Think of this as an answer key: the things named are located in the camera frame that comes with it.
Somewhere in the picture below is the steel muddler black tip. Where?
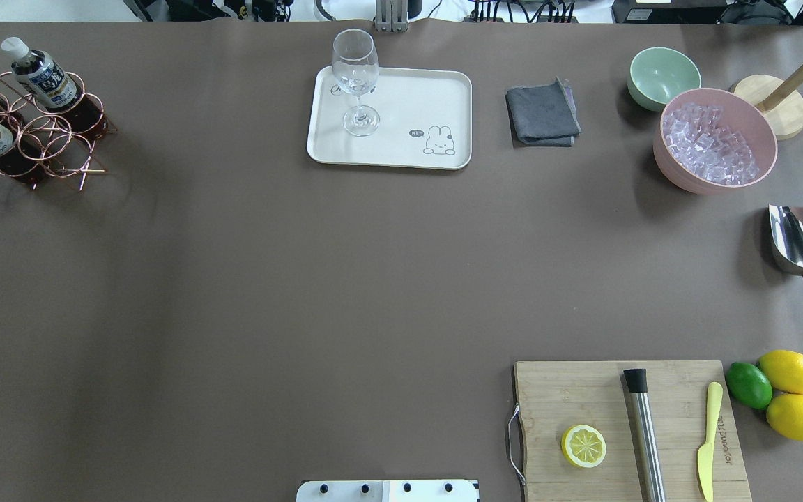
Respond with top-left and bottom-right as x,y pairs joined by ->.
622,368 -> 667,501

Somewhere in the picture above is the yellow lemon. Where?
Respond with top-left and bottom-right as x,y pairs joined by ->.
765,393 -> 803,441
756,349 -> 803,395

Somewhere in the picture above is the grey folded cloth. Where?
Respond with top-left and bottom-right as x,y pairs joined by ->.
505,77 -> 582,147

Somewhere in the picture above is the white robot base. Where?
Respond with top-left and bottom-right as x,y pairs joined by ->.
296,478 -> 480,501

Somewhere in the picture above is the yellow plastic knife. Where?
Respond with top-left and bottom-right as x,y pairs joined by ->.
696,381 -> 724,501

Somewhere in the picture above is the green bowl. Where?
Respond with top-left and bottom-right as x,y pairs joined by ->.
627,47 -> 702,112

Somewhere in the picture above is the copper wire bottle basket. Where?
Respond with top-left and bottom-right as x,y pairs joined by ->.
0,63 -> 118,192

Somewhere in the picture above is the pink bowl with ice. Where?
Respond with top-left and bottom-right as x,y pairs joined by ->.
653,88 -> 778,195

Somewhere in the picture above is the bamboo cutting board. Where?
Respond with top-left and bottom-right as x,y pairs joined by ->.
514,361 -> 724,501

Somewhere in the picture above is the wooden cup rack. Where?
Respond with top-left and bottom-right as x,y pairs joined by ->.
730,64 -> 803,141

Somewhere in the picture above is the cream rabbit tray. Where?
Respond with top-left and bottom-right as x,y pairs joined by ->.
307,66 -> 473,169

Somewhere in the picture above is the aluminium frame post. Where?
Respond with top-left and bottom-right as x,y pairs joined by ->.
374,0 -> 408,33

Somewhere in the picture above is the clear wine glass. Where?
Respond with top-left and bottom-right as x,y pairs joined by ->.
332,28 -> 381,137

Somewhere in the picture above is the green lime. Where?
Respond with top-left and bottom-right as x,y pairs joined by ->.
724,362 -> 772,410

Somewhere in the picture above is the half lemon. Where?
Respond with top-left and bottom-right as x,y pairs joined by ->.
560,425 -> 606,469

